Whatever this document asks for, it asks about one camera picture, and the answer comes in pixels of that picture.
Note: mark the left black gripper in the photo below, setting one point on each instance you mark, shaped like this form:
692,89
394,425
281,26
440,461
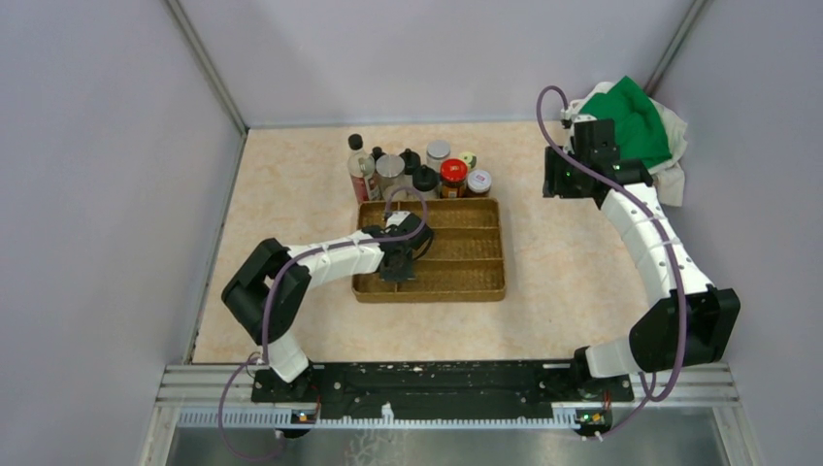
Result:
399,275

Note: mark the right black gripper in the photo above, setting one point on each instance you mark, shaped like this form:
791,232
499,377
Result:
553,184

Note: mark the woven bamboo divided tray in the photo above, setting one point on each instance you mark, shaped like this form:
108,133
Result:
464,264

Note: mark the tall glass sauce bottle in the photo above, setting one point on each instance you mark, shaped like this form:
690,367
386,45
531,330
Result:
362,171

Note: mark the red lid sauce jar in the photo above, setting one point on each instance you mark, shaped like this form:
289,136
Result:
453,173

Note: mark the silver lid jar blue label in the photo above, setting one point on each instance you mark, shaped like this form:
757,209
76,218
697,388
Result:
437,152

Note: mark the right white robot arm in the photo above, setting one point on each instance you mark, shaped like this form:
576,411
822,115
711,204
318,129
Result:
690,320

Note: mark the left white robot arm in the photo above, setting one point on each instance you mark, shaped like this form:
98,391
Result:
266,293

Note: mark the green cloth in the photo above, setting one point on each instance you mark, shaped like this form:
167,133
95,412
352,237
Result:
638,128

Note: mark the black cap shaker front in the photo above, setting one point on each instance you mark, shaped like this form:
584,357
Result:
426,181

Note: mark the black cap shaker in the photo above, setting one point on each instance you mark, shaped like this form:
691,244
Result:
411,160
426,181

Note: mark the white cloth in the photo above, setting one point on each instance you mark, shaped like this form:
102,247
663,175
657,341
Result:
668,177

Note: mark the clear jar silver lid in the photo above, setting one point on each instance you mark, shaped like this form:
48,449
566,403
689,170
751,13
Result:
390,169

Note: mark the black cap shaker rear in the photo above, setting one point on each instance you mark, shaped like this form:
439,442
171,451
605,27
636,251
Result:
411,160

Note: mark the small black cap bottle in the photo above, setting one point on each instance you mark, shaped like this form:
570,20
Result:
377,153

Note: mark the white lid dark jar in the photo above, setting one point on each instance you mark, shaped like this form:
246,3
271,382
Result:
479,183

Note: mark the yellow lid small bottle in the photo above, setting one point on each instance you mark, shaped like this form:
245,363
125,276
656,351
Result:
469,158

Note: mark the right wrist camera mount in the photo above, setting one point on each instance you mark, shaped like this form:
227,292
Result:
569,117

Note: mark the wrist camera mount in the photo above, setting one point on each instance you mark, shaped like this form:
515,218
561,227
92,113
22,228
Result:
569,117
401,223

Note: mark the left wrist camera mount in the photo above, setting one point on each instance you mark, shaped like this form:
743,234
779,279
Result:
401,223

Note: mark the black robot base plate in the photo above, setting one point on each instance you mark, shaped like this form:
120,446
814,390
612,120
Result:
438,390

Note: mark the aluminium frame rail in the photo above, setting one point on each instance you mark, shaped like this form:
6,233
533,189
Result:
203,415

